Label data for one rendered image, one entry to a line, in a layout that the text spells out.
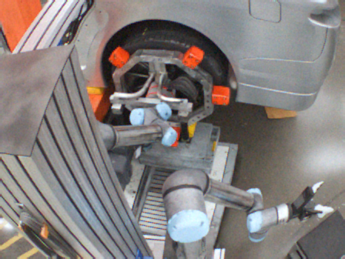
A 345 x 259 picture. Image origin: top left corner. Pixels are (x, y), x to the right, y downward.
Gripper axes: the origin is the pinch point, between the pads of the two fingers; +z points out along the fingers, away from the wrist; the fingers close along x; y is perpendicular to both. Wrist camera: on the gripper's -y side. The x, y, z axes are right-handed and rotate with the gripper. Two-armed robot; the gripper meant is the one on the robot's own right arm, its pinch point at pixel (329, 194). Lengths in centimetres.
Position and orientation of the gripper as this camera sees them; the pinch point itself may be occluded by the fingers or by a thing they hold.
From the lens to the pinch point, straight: 139.9
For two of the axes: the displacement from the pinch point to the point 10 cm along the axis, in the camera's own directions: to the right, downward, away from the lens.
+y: 1.1, 7.3, 6.8
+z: 9.9, -1.7, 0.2
